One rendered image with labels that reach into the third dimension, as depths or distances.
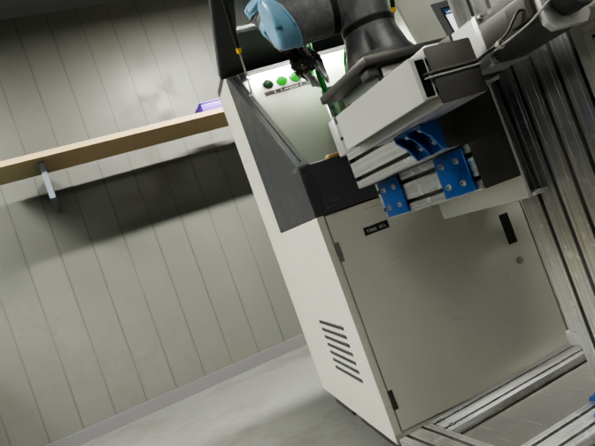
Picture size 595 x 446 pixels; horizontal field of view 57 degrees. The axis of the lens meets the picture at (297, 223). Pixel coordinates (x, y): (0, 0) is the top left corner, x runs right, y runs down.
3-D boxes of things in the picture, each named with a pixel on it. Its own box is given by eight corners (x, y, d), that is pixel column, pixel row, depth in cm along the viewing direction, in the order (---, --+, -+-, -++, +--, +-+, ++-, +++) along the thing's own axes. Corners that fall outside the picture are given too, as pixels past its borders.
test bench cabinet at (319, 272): (405, 468, 161) (314, 218, 163) (346, 419, 217) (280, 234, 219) (592, 376, 177) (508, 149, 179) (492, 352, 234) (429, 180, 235)
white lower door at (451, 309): (402, 432, 161) (324, 216, 163) (398, 430, 163) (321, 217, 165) (575, 349, 176) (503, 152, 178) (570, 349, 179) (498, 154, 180)
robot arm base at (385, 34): (429, 45, 113) (413, 1, 113) (369, 59, 108) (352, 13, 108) (393, 74, 127) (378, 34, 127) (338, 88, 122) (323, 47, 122)
